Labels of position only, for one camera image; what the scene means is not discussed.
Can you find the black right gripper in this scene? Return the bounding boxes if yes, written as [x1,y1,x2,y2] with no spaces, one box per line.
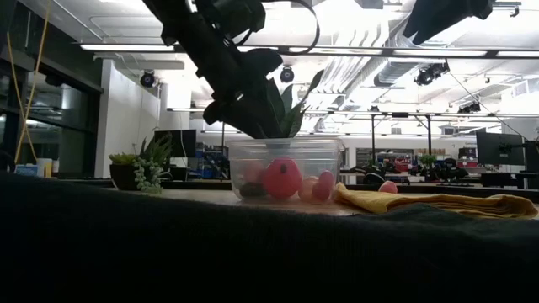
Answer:
[403,0,494,45]

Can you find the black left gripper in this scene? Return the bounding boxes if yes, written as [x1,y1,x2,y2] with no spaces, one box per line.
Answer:
[203,52,282,139]

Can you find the clear plastic tupperware container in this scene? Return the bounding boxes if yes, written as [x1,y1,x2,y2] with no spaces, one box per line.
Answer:
[227,136,345,205]

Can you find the green toy pepper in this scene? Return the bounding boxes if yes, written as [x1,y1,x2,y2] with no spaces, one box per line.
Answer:
[239,181,269,199]

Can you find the orange toy produce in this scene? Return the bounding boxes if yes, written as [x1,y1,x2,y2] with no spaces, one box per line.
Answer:
[297,176,321,202]

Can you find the yellow cloth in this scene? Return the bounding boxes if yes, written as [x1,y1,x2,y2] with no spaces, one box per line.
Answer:
[334,181,539,221]

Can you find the snake plant in white pot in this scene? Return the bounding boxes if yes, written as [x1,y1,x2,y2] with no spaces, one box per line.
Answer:
[264,69,326,159]

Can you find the long ceiling light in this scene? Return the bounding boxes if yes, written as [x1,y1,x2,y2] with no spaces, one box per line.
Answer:
[237,45,291,54]
[495,50,539,59]
[290,46,382,56]
[79,43,176,53]
[393,49,488,58]

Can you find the blue storage bins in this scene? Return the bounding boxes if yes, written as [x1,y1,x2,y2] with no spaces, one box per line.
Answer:
[195,141,231,180]

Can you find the black monitor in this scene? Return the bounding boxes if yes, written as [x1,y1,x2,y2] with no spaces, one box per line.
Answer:
[153,129,198,159]
[476,131,526,166]
[524,141,539,173]

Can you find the succulent plant in dark pot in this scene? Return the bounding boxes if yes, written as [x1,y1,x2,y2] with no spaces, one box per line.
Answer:
[108,134,176,194]

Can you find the background robot workstation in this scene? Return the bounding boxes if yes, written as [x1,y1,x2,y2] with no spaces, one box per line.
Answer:
[357,112,471,186]

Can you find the white cup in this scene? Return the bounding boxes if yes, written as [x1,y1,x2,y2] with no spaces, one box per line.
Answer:
[35,157,55,178]

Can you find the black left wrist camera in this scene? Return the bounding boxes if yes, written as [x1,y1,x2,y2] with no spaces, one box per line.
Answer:
[243,47,284,81]

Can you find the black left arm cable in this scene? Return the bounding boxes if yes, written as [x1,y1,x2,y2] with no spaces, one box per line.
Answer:
[235,0,321,56]

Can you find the yellow cable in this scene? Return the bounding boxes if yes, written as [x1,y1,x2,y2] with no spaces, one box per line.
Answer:
[2,0,52,165]

